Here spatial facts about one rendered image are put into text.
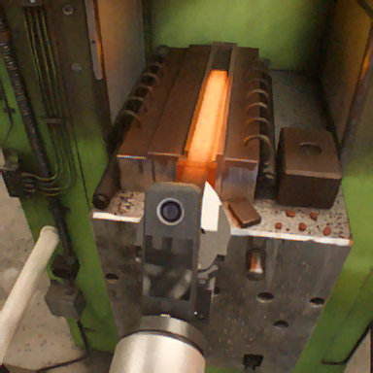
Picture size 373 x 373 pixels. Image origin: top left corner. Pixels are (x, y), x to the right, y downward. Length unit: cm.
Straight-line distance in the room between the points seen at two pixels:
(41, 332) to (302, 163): 123
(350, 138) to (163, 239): 46
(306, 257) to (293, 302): 12
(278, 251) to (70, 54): 45
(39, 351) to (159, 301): 122
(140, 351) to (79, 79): 50
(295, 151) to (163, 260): 33
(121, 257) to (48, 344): 95
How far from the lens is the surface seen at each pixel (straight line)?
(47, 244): 95
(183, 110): 65
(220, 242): 39
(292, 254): 59
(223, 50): 90
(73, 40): 68
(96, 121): 74
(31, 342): 157
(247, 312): 71
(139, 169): 58
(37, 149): 80
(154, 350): 31
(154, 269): 33
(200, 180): 45
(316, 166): 58
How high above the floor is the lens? 132
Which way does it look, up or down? 41 degrees down
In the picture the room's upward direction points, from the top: straight up
